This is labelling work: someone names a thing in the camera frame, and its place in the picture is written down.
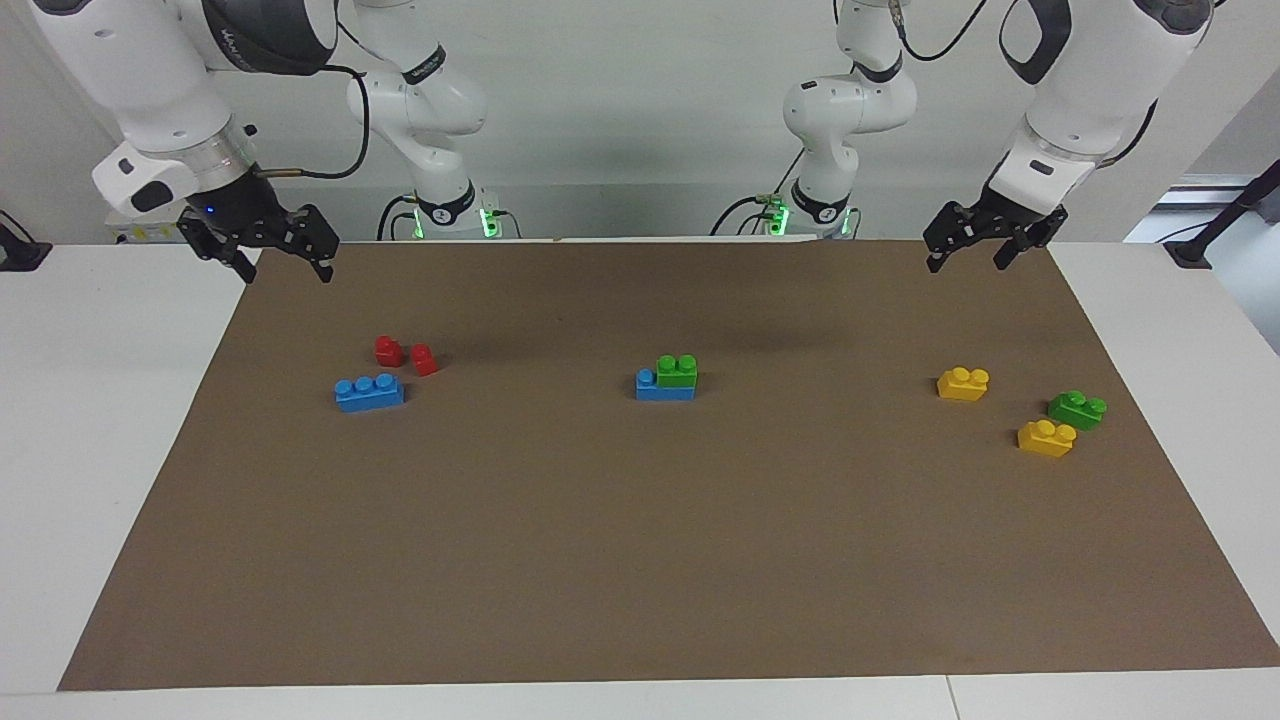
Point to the green two-stud block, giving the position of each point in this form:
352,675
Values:
1077,411
678,372

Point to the red one-stud block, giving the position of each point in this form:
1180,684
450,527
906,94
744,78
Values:
388,352
425,361

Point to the white plastic box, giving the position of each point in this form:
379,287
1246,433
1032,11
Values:
140,230

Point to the brown paper mat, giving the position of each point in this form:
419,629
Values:
640,550

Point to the blue three-stud block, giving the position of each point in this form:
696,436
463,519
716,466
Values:
660,391
370,394

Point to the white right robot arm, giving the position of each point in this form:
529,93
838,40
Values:
130,80

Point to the yellow two-stud block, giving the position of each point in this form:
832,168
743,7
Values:
1046,440
963,386

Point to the black table clamp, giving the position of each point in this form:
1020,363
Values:
20,255

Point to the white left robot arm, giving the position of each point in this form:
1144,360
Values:
1080,90

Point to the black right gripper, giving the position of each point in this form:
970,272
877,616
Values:
250,215

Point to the black clamp with pole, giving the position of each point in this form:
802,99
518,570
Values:
1190,250

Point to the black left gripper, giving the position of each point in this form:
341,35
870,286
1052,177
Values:
1000,220

